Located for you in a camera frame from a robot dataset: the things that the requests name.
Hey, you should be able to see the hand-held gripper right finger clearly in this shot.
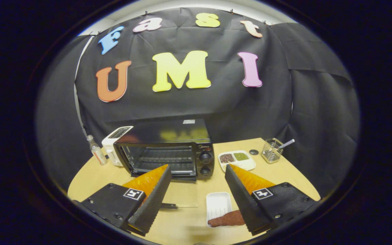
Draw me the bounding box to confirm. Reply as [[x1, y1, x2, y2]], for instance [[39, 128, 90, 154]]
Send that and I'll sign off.
[[225, 164, 321, 236]]

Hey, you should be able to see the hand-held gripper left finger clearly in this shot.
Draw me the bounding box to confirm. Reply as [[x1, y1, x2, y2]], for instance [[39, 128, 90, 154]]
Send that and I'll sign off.
[[75, 164, 172, 237]]

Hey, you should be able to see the red meat slice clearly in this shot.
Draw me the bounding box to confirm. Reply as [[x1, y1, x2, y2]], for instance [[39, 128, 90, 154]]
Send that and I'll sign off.
[[208, 210, 246, 228]]

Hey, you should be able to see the black toaster oven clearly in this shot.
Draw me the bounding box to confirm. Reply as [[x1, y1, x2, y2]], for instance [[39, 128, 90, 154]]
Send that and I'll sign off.
[[113, 118, 215, 209]]

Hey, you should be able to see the white bread toaster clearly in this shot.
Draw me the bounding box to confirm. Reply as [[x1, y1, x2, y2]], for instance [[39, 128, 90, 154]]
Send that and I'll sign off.
[[101, 126, 134, 167]]

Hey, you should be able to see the white foam tray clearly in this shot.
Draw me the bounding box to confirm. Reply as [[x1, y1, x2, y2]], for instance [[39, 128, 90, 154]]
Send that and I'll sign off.
[[206, 192, 233, 228]]

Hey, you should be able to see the white divided dish with beans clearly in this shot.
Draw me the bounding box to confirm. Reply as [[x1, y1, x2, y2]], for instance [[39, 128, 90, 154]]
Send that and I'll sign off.
[[218, 150, 256, 172]]

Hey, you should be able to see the clear square utensil holder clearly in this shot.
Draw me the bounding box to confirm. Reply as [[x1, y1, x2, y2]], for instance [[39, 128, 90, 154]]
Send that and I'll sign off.
[[261, 138, 284, 164]]

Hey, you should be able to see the metal spoon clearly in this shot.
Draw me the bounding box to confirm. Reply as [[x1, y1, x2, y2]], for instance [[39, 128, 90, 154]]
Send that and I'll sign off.
[[277, 139, 295, 150]]

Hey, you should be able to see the clear plastic bottle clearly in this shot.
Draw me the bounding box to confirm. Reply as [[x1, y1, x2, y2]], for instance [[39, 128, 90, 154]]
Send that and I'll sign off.
[[86, 135, 108, 166]]

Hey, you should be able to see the black backdrop cloth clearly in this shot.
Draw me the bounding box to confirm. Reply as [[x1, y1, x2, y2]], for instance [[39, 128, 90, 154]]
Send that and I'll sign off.
[[34, 7, 360, 198]]

